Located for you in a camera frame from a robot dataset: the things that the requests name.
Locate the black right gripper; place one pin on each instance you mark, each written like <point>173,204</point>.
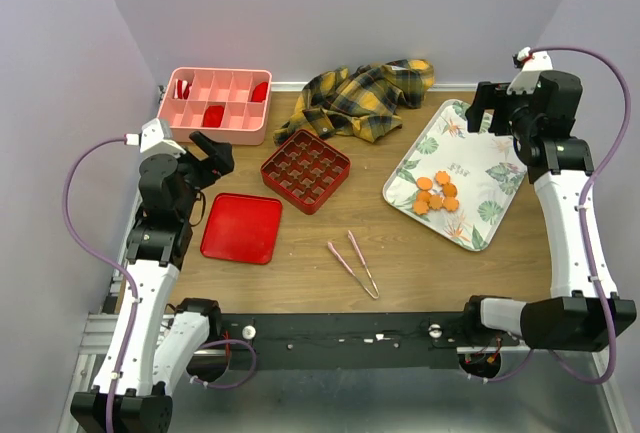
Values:
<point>493,104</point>

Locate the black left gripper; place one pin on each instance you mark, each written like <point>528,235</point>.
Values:
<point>219,162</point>

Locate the orange flower cookie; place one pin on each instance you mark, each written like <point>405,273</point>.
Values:
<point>420,207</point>
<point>442,178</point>
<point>435,202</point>

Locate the orange round cookie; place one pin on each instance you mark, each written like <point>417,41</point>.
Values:
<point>449,190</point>
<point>451,204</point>
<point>424,183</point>
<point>423,196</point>

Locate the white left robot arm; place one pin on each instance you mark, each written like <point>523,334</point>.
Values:
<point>133,389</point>

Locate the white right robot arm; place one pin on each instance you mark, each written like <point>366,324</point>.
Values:
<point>584,310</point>

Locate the red item lower compartment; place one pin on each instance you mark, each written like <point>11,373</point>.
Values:
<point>213,116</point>

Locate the red item compartment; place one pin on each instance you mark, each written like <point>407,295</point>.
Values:
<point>213,116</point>
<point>259,92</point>

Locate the pink divided organizer box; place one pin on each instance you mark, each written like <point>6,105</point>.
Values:
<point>226,105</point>

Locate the red white striped item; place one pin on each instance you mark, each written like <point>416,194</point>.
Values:
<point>182,89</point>

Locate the floral serving tray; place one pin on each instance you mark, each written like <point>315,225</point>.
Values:
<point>484,168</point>

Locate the red item upper compartment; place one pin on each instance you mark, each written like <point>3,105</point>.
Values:
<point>259,92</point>

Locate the red box lid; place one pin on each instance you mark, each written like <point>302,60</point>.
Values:
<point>242,228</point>

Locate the red cookie box with tray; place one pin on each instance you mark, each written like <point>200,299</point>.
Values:
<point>306,171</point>

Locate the yellow plaid shirt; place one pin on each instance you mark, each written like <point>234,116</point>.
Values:
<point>362,103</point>

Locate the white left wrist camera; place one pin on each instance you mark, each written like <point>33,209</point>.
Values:
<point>155,138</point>

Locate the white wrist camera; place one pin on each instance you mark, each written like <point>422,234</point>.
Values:
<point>530,64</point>
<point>155,138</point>

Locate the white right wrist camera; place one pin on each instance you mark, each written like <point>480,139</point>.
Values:
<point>530,64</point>

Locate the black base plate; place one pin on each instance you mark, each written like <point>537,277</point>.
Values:
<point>329,341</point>

